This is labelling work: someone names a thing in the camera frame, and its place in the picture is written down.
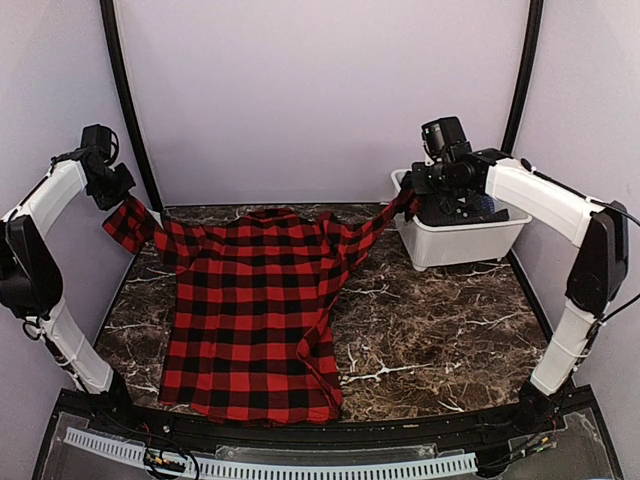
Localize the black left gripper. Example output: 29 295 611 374
89 162 136 210

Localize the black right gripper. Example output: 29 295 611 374
411 160 463 195

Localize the red black plaid shirt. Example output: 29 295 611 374
103 187 417 425

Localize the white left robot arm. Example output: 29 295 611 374
1 147 141 436

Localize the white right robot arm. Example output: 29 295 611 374
391 149 631 434

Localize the grey striped shirt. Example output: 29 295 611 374
418 197 510 227

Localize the white plastic bin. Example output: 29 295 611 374
394 200 532 272

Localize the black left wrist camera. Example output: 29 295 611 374
80 124 120 166

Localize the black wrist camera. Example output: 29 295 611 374
421 116 472 163
80 124 120 166

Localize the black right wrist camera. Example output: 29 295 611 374
421 116 472 163

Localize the black left frame post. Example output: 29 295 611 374
99 0 164 211

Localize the black frame post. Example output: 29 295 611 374
99 0 164 211
501 0 544 154

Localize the black right frame post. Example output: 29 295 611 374
501 0 544 154

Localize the black front rail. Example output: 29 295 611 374
84 402 553 451

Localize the white slotted cable duct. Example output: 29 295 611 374
64 427 478 480

